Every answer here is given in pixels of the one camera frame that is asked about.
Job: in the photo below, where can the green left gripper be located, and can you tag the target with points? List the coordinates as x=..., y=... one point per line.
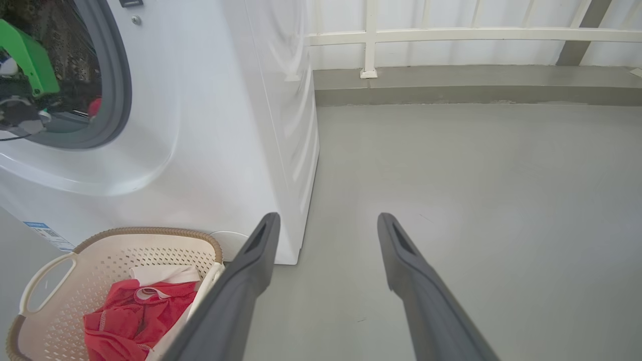
x=30, y=55

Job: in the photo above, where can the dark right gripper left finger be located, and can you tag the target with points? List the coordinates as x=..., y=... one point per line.
x=225, y=311

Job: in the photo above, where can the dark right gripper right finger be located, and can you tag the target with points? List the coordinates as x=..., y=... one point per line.
x=431, y=316

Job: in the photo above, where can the white cloth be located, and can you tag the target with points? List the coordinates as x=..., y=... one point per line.
x=165, y=275

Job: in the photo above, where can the steel washing machine drum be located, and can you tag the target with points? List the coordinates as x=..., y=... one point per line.
x=70, y=40

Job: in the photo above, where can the cream basket with brown rim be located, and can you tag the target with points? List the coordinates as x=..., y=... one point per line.
x=60, y=321

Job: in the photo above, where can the white front-load washing machine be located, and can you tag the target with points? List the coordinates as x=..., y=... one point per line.
x=200, y=125

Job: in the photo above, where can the round white filter cover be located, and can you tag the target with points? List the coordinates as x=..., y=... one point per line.
x=228, y=245

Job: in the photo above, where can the blue energy label sticker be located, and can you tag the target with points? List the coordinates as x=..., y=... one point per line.
x=50, y=235

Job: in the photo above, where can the white metal railing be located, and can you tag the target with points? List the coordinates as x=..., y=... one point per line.
x=451, y=35

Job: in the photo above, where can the grey slanted post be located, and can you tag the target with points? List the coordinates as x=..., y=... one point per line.
x=582, y=30

